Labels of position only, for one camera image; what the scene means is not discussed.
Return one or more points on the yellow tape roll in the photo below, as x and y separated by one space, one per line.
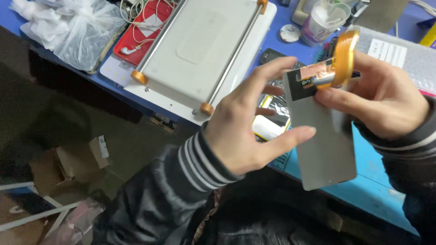
344 58

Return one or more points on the brown cardboard box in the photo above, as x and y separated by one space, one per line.
75 163

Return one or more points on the silver foil battery packet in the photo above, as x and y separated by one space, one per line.
270 126

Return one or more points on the beige plastic device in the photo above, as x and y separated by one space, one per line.
299 12

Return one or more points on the white screen separator machine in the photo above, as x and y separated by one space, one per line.
197 47

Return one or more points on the yellow box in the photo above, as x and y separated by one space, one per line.
430 38

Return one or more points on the clear plastic bag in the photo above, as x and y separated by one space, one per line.
80 221

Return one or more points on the white plastic cup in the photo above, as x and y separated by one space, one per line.
323 23

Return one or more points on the person's left hand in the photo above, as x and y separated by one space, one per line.
235 136

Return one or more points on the black phone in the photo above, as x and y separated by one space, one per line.
272 56

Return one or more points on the white earphones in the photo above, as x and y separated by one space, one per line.
139 30

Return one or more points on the white plastic bag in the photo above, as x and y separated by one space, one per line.
78 30

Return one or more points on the blue work mat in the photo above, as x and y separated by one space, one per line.
371 170

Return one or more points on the round white lid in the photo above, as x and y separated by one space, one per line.
290 33

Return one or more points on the grey cardboard sheet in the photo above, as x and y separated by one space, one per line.
381 13

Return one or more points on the person's right hand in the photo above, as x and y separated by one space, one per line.
385 105

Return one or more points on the bubble wrap mailer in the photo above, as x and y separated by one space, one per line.
412 61

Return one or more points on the grey phone screen panel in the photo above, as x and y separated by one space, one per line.
323 153

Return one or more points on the white metal frame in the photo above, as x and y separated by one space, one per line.
34 217

